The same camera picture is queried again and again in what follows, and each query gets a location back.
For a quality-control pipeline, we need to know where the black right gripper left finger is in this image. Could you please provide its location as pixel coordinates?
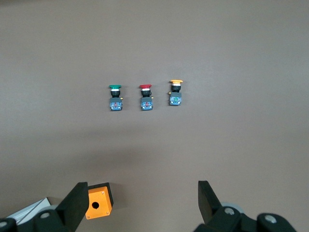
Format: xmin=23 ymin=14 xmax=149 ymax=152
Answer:
xmin=32 ymin=181 xmax=89 ymax=232

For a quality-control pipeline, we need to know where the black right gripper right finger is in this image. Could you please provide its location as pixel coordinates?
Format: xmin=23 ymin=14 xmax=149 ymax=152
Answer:
xmin=193 ymin=180 xmax=258 ymax=232

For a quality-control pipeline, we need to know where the yellow mushroom push button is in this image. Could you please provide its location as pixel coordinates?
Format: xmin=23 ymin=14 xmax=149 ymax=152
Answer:
xmin=167 ymin=79 xmax=183 ymax=107

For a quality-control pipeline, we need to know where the white drawer cabinet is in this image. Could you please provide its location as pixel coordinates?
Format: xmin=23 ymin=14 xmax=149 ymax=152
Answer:
xmin=4 ymin=197 xmax=60 ymax=225

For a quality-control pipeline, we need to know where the green mushroom push button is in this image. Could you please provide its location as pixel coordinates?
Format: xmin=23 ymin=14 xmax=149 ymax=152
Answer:
xmin=107 ymin=83 xmax=124 ymax=112

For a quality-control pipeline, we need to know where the red mushroom push button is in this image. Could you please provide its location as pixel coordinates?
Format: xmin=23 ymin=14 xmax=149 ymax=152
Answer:
xmin=139 ymin=84 xmax=155 ymax=112

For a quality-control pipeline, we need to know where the orange button enclosure box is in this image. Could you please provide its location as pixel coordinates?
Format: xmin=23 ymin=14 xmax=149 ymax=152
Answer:
xmin=84 ymin=182 xmax=114 ymax=220

